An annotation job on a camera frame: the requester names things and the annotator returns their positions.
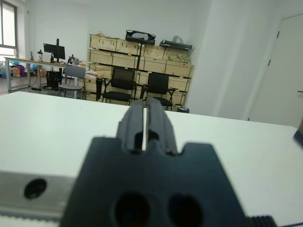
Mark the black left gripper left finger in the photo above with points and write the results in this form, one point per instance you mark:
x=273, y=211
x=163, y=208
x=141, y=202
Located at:
x=132, y=127

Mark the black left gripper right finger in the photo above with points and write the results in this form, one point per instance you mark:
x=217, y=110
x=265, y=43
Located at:
x=158, y=127

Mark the small black waste bin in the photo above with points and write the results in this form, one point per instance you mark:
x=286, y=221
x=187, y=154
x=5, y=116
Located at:
x=183, y=110

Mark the black mesh office chair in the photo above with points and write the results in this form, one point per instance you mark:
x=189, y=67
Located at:
x=158, y=85
x=122, y=79

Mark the pale wooden crate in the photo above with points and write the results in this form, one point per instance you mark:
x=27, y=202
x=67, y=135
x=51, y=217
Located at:
x=180, y=84
x=155, y=65
x=99, y=56
x=177, y=58
x=180, y=69
x=103, y=42
x=100, y=70
x=125, y=60
x=129, y=46
x=155, y=52

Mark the grey office chair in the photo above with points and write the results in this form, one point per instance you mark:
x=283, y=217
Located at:
x=73, y=73

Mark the flat black tray case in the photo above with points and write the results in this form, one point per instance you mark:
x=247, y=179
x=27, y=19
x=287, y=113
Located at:
x=176, y=45

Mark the black carry case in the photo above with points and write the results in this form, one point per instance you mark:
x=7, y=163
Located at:
x=140, y=36

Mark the black computer tower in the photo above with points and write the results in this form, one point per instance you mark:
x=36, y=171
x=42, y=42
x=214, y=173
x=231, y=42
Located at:
x=54, y=79

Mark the black computer monitor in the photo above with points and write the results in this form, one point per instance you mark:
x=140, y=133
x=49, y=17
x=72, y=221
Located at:
x=54, y=50

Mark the colourful bag pile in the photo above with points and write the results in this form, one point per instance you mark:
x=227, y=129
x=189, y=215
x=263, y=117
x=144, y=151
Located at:
x=16, y=69

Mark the long white office desk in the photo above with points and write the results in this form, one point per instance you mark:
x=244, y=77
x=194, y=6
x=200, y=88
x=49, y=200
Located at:
x=21, y=60

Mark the white door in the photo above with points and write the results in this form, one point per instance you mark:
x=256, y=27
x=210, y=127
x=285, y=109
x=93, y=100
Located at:
x=281, y=71

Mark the window with dark frame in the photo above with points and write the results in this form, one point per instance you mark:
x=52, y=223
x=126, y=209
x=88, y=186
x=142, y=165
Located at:
x=8, y=26

